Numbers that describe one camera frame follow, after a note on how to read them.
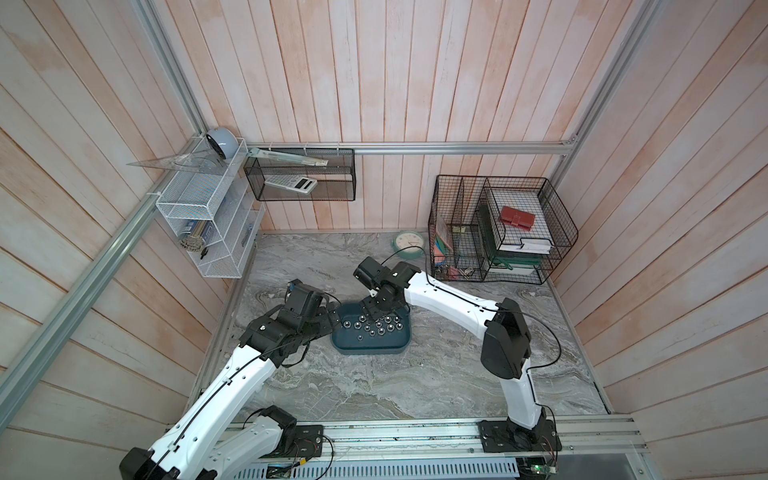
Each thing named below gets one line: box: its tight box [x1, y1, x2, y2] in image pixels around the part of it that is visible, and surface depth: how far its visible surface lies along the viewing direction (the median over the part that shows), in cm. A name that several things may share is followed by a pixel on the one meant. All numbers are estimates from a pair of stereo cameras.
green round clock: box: [391, 231, 426, 259], surface depth 116 cm
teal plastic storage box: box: [331, 303, 412, 355], surface depth 93 cm
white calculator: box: [264, 175, 318, 194], surface depth 100 cm
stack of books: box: [476, 188, 555, 277], surface depth 99 cm
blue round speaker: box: [206, 127, 239, 159], surface depth 85 cm
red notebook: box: [500, 206, 536, 231], surface depth 95 cm
